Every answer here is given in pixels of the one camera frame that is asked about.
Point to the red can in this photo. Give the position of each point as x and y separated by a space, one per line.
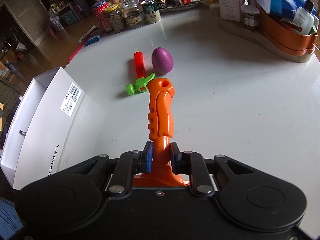
101 17

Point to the teal storage bin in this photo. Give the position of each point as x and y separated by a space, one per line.
68 18

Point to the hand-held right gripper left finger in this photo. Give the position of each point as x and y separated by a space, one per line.
149 157

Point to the blue packet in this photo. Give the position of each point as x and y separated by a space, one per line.
277 2

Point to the orange toy tool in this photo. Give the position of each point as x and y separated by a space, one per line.
160 110

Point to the white bottle with black cap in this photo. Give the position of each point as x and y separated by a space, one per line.
302 17

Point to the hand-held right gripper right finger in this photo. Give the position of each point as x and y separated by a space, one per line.
175 158

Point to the long red stick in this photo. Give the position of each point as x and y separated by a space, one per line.
75 55

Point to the white carton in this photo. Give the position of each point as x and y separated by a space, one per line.
230 3

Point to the orange basket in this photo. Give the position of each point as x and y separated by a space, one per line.
282 38

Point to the blue flat box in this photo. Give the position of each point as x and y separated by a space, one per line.
94 38

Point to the green and white cup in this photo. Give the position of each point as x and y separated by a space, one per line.
151 12

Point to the storage shelf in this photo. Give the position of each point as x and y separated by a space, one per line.
65 10

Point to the white flat box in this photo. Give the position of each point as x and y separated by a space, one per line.
87 33

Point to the green quilted cloth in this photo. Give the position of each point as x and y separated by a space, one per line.
8 92

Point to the seed jar with yellow lid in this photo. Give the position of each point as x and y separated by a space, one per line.
115 20

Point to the small dark jar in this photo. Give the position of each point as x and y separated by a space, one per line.
250 18

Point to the purple toy egg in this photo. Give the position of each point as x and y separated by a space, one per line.
162 61

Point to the person's blue jeans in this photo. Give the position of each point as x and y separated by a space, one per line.
10 217

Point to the red and green toy hammer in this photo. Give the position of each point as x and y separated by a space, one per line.
138 62

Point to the white cardboard box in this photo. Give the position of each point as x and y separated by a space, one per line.
50 120

